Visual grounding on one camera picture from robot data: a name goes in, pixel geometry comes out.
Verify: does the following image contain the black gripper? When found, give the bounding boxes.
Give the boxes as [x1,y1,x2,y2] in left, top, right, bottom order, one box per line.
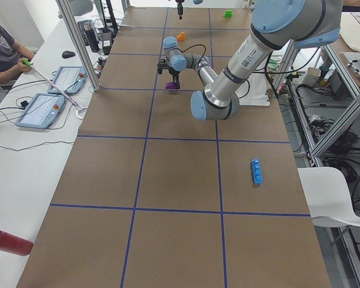
[157,59,180,89]

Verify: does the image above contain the purple trapezoid block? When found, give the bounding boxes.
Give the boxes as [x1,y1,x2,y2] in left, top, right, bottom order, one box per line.
[165,82,180,90]

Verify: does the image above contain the orange trapezoid block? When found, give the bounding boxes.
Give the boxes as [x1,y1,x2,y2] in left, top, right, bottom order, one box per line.
[176,31,186,41]

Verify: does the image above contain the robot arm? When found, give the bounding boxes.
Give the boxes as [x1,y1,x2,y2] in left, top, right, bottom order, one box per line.
[175,0,184,20]
[157,0,343,121]

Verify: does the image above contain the green brick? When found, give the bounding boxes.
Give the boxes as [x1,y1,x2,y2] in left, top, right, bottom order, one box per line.
[224,10,233,19]

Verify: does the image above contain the far teach pendant tablet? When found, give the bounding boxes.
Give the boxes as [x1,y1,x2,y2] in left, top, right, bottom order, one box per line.
[52,66,86,95]

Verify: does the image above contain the teach pendant tablet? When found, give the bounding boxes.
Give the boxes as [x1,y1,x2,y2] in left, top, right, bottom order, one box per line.
[15,93,65,129]
[52,66,86,95]

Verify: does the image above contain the black keyboard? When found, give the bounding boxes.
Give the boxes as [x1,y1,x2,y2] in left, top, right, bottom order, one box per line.
[77,20,93,46]

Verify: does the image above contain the black computer mouse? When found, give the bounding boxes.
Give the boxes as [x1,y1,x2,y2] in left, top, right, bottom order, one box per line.
[61,50,76,59]

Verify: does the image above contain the long blue brick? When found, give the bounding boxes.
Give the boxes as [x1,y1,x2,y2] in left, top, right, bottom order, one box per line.
[251,158,263,187]

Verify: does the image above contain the near teach pendant tablet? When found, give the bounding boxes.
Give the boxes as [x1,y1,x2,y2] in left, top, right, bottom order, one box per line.
[15,93,65,129]

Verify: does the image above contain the seated person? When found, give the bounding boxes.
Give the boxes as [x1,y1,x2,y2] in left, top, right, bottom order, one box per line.
[0,25,35,84]

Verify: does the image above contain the white chair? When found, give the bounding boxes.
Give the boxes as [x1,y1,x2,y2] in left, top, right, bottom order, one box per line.
[298,167,360,228]

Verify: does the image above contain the red cylinder tube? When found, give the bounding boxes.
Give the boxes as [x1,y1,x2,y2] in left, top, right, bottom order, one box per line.
[0,230,34,256]

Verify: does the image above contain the aluminium frame post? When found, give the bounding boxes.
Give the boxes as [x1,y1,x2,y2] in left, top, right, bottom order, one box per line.
[56,0,100,92]

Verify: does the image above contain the green-handled reach stick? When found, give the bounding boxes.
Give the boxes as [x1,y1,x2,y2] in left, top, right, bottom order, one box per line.
[22,58,86,120]

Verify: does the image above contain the aluminium frame rack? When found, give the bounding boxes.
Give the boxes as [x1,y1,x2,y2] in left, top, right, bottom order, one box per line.
[272,40,360,287]

